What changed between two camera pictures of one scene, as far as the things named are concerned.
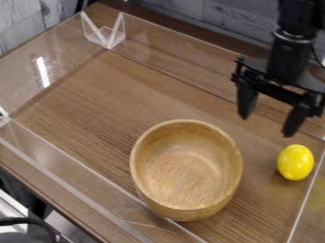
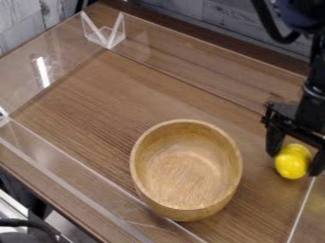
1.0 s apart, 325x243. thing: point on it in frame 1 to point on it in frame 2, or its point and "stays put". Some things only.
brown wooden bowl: [186, 165] stays put
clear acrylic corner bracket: [106, 36] stays put
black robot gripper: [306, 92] to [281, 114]
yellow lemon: [296, 162] stays put
